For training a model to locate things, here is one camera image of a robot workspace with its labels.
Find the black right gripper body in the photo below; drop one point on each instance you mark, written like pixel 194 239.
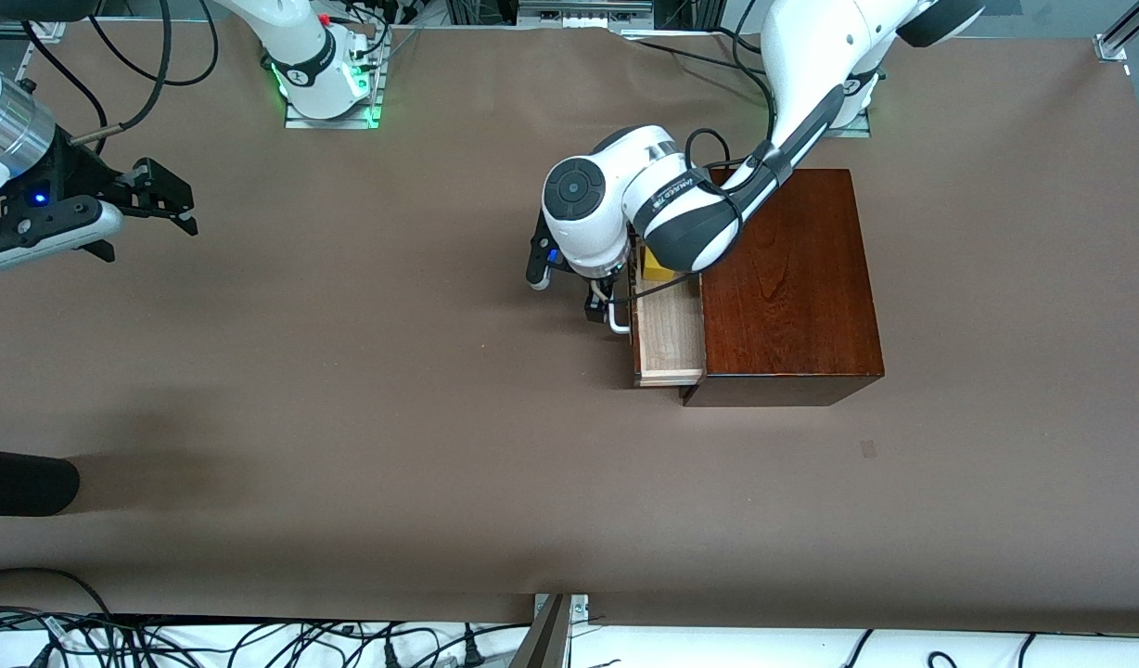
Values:
pixel 80 175

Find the yellow wooden block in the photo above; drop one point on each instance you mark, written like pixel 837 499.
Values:
pixel 653 267

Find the light wooden drawer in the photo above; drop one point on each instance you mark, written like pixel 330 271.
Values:
pixel 667 334

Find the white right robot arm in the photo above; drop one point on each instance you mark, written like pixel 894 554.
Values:
pixel 305 56

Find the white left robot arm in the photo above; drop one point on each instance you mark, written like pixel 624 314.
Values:
pixel 579 223

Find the dark brown wooden drawer box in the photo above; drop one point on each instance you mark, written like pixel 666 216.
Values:
pixel 801 306

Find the brown table cover sheet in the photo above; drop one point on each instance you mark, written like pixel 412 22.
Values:
pixel 440 417

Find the black cylindrical object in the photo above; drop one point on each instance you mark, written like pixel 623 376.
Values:
pixel 22 482

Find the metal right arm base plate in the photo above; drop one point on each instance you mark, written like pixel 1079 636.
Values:
pixel 333 123

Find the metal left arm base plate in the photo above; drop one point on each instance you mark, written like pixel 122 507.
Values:
pixel 852 133

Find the grey metal bracket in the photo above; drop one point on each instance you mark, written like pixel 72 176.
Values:
pixel 551 640

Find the aluminium frame strut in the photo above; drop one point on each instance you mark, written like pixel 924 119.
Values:
pixel 1111 46

